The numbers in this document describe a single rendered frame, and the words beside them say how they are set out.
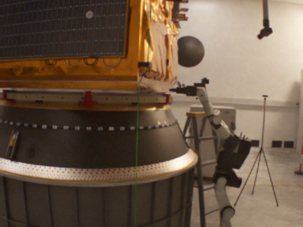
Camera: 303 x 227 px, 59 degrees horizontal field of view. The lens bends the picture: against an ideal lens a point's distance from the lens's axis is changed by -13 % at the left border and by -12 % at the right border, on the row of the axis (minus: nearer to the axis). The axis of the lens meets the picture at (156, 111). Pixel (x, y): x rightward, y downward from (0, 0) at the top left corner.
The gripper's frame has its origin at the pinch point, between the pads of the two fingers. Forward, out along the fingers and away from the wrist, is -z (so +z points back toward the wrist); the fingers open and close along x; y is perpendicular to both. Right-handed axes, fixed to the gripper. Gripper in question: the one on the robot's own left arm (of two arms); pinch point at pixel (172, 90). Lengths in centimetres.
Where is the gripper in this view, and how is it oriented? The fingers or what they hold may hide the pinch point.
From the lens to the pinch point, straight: 248.4
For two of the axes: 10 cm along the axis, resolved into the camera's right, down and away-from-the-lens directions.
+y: 0.4, -10.0, -0.6
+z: 9.8, 0.5, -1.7
